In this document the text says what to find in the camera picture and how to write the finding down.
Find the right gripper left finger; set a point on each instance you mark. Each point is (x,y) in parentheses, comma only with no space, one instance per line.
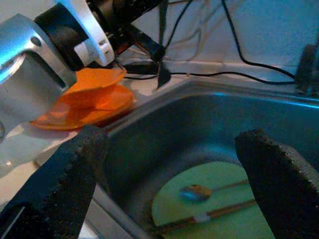
(49,199)

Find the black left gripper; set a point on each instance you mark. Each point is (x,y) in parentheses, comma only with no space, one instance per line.
(117,15)

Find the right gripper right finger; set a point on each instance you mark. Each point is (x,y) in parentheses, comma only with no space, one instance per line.
(286,194)

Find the orange plastic bowl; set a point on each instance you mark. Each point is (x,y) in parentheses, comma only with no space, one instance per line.
(99,79)

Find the orange plastic plate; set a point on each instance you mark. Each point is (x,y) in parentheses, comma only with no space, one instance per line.
(112,107)

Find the silver metal spoon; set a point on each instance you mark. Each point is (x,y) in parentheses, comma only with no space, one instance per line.
(197,193)

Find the black power adapter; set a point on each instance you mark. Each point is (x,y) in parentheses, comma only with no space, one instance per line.
(139,68)

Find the green plate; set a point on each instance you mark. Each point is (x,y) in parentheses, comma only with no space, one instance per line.
(224,220)

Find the stainless steel sink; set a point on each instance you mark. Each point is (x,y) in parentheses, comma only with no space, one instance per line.
(199,119)

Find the dark metal faucet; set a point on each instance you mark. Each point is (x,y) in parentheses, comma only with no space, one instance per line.
(306,69)

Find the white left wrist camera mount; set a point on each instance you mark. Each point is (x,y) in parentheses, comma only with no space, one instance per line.
(97,37)

